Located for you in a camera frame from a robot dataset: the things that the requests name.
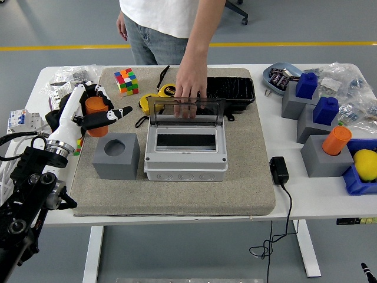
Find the grey plastic junction box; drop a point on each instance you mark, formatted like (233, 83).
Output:
(185, 168)

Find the white circuit breaker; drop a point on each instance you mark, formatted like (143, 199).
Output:
(20, 123)

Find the clear bag of screws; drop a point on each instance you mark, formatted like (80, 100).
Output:
(67, 72)

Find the person's left forearm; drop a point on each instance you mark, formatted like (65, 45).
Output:
(200, 35)

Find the blue-grey shallow bowl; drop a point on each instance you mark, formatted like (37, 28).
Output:
(268, 84)

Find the colourful puzzle cube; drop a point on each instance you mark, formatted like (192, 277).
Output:
(126, 82)
(79, 147)

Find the clear bag of blue parts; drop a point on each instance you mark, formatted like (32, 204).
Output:
(353, 113)

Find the white purple socket package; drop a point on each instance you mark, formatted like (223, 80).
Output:
(59, 92)

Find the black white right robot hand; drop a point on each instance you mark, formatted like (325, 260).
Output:
(369, 274)

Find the black table control panel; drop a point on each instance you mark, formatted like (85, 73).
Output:
(353, 221)

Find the person's left hand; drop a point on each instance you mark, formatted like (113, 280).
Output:
(191, 82)

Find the purple snack packet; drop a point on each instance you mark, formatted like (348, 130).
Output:
(279, 81)
(276, 71)

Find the large clear plastic bag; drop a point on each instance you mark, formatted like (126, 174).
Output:
(347, 73)

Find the yellow fruit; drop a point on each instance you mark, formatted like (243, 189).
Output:
(366, 163)

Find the black cloth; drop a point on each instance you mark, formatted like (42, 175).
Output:
(53, 119)

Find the grey-brown fabric mat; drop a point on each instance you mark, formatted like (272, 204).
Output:
(235, 203)

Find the silver foil packet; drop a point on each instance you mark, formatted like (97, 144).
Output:
(290, 73)

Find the smoked transparent box lid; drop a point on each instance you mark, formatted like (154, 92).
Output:
(215, 109)

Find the clear bag of white parts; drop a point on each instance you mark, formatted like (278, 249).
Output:
(330, 84)

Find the orange cylinder battery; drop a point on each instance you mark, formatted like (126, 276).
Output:
(335, 141)
(95, 104)

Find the black plastic enclosure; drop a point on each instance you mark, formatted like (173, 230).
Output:
(232, 88)

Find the yellow tape measure, 5m label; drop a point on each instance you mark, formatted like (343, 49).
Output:
(168, 90)

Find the white power strip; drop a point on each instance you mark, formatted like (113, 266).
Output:
(56, 171)

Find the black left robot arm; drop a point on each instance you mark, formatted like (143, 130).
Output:
(26, 191)

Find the yellow tape measure, small label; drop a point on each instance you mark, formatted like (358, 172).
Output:
(144, 103)

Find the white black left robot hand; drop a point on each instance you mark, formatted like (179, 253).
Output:
(69, 112)

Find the person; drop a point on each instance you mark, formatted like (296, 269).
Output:
(159, 14)

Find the blue stepped block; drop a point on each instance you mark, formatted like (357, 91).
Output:
(306, 87)
(325, 112)

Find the grey holder block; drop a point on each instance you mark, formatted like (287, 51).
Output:
(306, 129)
(321, 165)
(291, 106)

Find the blue plastic bin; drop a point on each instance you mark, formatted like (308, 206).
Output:
(353, 184)

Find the person's right hand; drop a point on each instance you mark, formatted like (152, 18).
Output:
(121, 28)

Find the white table leg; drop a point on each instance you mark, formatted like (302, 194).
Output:
(307, 250)
(92, 253)

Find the grey block with round hole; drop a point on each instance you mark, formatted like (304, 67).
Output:
(117, 168)

